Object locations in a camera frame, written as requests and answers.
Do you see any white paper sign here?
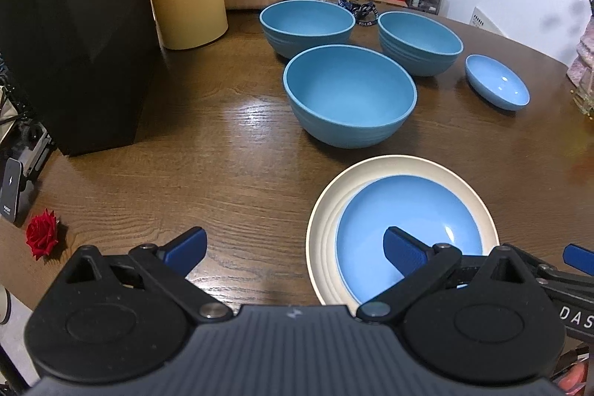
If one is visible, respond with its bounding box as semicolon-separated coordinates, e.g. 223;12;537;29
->
469;6;505;36

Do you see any pink vase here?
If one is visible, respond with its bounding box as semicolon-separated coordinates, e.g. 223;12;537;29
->
567;18;594;86

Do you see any red rose flower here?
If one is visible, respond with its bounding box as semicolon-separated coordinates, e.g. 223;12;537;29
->
25;209;58;260

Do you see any blue bowl front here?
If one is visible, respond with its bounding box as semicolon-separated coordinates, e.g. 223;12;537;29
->
282;44;418;149

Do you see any small blue dish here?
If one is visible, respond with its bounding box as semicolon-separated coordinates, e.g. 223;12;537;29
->
465;54;531;112

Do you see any black bag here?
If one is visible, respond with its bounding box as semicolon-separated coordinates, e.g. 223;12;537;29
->
1;0;163;156

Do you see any phone charger stand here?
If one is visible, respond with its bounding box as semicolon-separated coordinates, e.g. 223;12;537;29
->
1;122;53;225

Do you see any blue plate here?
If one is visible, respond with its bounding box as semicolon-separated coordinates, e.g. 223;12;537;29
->
336;176;482;304

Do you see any blue bowl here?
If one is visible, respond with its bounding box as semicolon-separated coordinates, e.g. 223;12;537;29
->
282;44;418;149
259;0;355;59
378;11;464;77

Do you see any blue black lanyard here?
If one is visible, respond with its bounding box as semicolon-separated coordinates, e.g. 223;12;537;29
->
336;0;379;27

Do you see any cream plate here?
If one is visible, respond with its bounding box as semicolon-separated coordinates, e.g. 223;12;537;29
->
306;155;499;311

